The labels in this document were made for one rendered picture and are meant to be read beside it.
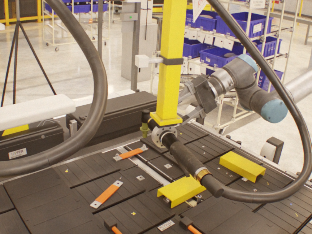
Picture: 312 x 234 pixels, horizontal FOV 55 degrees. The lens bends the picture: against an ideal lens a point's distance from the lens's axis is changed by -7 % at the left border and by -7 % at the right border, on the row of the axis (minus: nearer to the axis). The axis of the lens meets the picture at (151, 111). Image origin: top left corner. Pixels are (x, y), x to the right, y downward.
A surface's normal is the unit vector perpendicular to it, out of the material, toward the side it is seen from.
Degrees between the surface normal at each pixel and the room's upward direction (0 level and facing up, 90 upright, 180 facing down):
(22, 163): 44
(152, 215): 0
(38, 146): 90
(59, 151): 38
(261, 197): 49
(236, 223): 0
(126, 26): 90
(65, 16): 77
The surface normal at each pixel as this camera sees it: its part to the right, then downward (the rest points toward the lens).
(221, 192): 0.40, 0.40
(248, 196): -0.08, -0.39
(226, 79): 0.10, -0.08
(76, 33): -0.18, 0.14
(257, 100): -0.82, -0.33
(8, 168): 0.14, -0.35
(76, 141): 0.32, -0.48
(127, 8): 0.63, 0.36
